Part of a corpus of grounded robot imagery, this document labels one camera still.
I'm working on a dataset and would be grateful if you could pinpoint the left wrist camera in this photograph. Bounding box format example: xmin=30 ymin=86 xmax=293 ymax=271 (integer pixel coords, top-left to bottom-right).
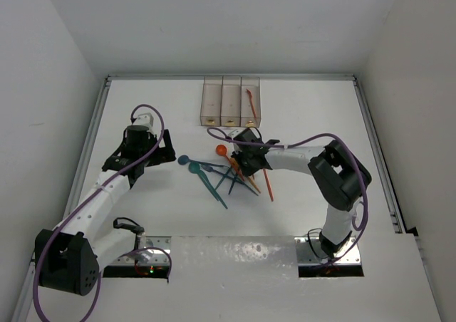
xmin=132 ymin=113 xmax=154 ymax=130

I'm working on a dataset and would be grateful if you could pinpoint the blue fork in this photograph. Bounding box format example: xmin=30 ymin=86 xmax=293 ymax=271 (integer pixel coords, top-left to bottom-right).
xmin=201 ymin=165 xmax=246 ymax=185

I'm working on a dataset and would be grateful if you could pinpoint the teal spoon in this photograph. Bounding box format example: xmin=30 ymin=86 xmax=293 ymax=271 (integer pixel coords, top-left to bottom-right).
xmin=188 ymin=162 xmax=216 ymax=199

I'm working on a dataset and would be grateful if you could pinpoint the purple cable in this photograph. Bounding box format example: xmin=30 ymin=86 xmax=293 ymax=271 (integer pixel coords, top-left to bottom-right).
xmin=32 ymin=103 xmax=172 ymax=322
xmin=206 ymin=126 xmax=368 ymax=266

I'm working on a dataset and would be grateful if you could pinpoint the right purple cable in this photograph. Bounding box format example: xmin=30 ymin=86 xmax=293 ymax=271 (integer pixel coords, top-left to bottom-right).
xmin=206 ymin=126 xmax=368 ymax=266

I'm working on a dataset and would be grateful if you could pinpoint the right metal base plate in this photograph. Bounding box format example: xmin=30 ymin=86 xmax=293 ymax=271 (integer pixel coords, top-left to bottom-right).
xmin=294 ymin=235 xmax=362 ymax=266

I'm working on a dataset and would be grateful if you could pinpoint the teal fork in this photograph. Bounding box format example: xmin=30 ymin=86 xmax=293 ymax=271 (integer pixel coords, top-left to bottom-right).
xmin=199 ymin=170 xmax=228 ymax=209

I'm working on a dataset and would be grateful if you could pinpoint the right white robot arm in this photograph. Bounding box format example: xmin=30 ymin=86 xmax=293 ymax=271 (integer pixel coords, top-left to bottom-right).
xmin=228 ymin=128 xmax=372 ymax=258

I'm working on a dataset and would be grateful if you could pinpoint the middle clear container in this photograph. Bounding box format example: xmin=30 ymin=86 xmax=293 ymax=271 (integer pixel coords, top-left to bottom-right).
xmin=221 ymin=76 xmax=241 ymax=127

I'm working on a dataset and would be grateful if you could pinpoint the left clear container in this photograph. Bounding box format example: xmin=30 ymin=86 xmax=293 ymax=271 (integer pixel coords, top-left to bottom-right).
xmin=200 ymin=76 xmax=222 ymax=127

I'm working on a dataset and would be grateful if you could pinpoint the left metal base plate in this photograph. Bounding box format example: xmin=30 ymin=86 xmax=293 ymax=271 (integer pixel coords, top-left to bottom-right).
xmin=109 ymin=236 xmax=172 ymax=268

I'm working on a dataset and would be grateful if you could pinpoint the red-orange spoon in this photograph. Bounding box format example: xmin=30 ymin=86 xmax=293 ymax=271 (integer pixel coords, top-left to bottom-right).
xmin=215 ymin=145 xmax=244 ymax=181

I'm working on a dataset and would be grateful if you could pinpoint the red-orange fork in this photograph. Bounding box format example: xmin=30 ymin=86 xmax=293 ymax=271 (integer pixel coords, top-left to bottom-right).
xmin=246 ymin=88 xmax=257 ymax=119

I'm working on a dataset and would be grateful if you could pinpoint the metal base plate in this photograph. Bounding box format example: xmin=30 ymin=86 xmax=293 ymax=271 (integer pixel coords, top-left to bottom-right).
xmin=109 ymin=236 xmax=172 ymax=268
xmin=294 ymin=235 xmax=362 ymax=266

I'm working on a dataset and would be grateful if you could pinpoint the clear container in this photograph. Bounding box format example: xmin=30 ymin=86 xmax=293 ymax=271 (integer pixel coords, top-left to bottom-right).
xmin=221 ymin=76 xmax=241 ymax=127
xmin=240 ymin=76 xmax=261 ymax=128
xmin=200 ymin=76 xmax=222 ymax=127

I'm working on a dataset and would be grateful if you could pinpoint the right clear container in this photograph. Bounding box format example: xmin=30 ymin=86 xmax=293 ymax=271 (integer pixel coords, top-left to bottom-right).
xmin=240 ymin=76 xmax=261 ymax=128

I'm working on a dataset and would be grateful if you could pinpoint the red-orange knife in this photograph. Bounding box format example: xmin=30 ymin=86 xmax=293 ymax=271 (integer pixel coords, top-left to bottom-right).
xmin=263 ymin=169 xmax=274 ymax=202

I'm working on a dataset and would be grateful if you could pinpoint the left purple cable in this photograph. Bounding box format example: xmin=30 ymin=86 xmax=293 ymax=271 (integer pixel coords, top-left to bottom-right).
xmin=32 ymin=103 xmax=172 ymax=322

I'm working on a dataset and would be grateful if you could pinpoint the dark blue spoon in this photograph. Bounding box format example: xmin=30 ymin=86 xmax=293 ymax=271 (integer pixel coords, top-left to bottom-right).
xmin=177 ymin=155 xmax=227 ymax=171

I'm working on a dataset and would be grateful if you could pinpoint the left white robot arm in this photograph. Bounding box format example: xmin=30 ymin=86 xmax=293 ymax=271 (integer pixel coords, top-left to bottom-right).
xmin=33 ymin=123 xmax=176 ymax=296

